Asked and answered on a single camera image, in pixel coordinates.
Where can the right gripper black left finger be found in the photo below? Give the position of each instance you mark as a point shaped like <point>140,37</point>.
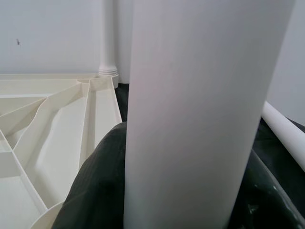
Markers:
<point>95,179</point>

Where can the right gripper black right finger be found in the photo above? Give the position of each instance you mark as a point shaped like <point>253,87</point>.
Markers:
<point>262,195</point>

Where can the white plastic table top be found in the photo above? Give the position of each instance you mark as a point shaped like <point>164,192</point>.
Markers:
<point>47,143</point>

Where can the white plastic table leg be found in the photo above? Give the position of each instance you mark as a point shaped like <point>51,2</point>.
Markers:
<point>108,35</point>
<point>190,95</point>
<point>286,133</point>

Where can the black table cloth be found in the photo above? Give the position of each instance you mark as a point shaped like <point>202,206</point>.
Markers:
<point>274,152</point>

